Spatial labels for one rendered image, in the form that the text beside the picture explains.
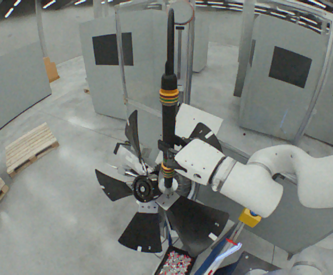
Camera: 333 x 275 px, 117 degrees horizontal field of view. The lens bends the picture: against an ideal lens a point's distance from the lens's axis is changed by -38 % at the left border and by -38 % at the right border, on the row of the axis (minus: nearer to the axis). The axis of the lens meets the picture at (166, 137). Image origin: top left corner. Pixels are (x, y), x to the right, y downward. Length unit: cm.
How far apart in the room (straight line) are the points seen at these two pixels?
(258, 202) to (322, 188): 14
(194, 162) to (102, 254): 169
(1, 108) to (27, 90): 108
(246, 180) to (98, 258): 177
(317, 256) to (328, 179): 34
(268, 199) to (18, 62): 601
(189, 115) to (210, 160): 55
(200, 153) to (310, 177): 25
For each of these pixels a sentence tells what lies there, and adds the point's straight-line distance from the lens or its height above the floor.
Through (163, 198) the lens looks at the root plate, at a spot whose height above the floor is 119.
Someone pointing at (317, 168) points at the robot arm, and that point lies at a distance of 30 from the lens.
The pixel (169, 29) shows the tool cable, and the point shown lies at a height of 178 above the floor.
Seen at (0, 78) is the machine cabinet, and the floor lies 140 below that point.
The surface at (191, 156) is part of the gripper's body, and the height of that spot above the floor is 152.
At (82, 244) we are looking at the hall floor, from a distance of 204.
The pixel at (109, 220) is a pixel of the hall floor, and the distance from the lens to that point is 202.
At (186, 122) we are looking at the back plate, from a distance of 90.
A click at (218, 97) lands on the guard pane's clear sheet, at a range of 114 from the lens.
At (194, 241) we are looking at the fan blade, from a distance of 66.
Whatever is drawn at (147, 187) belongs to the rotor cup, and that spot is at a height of 124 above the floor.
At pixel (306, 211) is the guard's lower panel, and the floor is 78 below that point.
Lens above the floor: 179
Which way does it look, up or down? 39 degrees down
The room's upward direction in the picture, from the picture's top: straight up
